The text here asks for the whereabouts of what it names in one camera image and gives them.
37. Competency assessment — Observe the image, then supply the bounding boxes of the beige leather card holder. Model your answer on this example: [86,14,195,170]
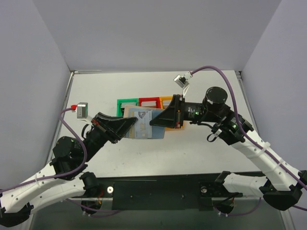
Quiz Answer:
[121,104,166,140]

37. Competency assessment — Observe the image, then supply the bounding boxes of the white VIP card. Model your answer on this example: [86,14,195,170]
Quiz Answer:
[134,111,152,139]

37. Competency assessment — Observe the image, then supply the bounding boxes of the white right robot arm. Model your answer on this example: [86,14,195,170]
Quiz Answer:
[150,87,307,211]

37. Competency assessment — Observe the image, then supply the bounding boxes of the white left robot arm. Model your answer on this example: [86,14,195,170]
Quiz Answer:
[0,112,137,228]

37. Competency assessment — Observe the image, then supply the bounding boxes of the cards in green bin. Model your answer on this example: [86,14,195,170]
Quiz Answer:
[121,102,137,107]

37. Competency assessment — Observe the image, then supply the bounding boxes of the green plastic bin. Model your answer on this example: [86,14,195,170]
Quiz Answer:
[117,98,139,116]

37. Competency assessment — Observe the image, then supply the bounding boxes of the yellow plastic bin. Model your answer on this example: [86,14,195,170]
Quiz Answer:
[159,94,184,129]

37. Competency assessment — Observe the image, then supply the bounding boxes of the red plastic bin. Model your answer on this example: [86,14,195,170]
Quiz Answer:
[139,97,161,109]

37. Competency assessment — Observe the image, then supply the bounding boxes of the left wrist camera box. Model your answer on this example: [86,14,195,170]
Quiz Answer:
[76,102,88,120]

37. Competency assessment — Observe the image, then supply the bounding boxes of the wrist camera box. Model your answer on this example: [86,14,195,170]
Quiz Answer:
[76,102,88,120]
[174,71,193,98]

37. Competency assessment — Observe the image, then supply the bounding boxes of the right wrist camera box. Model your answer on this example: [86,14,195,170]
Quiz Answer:
[174,71,193,98]

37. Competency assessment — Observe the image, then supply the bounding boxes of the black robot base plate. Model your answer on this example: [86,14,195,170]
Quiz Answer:
[69,170,243,211]

